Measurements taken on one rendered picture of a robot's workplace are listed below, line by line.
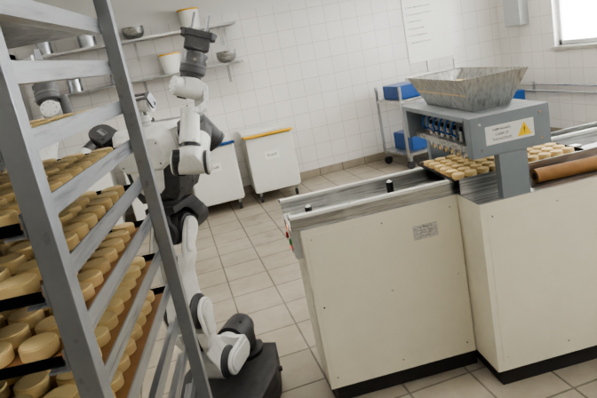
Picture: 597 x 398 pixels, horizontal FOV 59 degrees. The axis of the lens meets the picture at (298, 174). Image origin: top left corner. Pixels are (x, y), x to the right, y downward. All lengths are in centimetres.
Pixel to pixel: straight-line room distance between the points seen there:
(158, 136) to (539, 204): 151
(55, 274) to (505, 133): 179
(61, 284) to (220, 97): 565
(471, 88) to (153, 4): 462
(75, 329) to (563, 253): 205
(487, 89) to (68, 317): 184
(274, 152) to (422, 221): 361
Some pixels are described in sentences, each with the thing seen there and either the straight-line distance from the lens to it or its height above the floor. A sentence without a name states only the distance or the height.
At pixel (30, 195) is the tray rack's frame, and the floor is 145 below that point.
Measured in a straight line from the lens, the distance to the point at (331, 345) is 242.
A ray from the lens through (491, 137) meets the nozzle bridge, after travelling 216.
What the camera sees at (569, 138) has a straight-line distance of 296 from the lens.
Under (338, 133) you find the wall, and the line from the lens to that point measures 664.
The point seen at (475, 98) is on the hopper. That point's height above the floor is 124.
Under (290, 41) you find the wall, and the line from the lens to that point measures 645.
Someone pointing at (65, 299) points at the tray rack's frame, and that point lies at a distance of 73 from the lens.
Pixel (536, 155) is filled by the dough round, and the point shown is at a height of 92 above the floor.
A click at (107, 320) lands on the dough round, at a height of 115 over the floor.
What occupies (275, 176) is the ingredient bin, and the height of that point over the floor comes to 27.
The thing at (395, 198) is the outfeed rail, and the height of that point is 88.
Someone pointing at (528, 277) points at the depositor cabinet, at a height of 48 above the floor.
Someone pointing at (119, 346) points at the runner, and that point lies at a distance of 95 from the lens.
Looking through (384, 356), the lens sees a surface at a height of 18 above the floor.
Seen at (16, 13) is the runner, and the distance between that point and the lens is 86.
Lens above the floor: 155
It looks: 13 degrees down
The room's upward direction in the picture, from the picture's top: 11 degrees counter-clockwise
